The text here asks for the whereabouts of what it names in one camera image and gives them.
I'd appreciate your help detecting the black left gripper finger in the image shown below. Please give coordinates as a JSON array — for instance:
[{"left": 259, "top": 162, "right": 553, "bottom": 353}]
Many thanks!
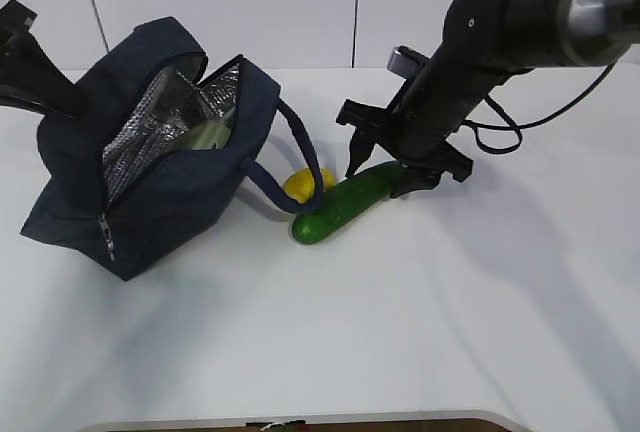
[{"left": 1, "top": 0, "right": 85, "bottom": 118}]

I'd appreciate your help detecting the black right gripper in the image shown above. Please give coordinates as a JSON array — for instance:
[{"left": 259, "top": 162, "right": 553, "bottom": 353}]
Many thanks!
[{"left": 336, "top": 63, "right": 473, "bottom": 199}]

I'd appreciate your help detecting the green cucumber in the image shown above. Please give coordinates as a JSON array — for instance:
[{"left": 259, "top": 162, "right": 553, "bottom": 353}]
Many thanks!
[{"left": 291, "top": 161, "right": 403, "bottom": 245}]

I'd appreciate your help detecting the yellow lemon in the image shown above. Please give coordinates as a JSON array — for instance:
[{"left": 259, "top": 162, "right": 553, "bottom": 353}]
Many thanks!
[{"left": 283, "top": 168, "right": 336, "bottom": 204}]

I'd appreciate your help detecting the navy blue insulated bag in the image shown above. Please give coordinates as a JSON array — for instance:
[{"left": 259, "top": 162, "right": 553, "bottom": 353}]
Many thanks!
[{"left": 21, "top": 17, "right": 323, "bottom": 280}]

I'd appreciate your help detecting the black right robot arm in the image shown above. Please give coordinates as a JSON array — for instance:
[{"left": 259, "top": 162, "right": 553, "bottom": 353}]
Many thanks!
[{"left": 336, "top": 0, "right": 639, "bottom": 197}]

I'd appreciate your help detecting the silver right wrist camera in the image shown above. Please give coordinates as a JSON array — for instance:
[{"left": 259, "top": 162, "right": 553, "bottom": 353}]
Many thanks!
[{"left": 387, "top": 46, "right": 430, "bottom": 79}]

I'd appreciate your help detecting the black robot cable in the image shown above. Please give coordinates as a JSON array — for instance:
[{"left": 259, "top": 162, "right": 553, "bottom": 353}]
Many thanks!
[{"left": 464, "top": 0, "right": 621, "bottom": 156}]

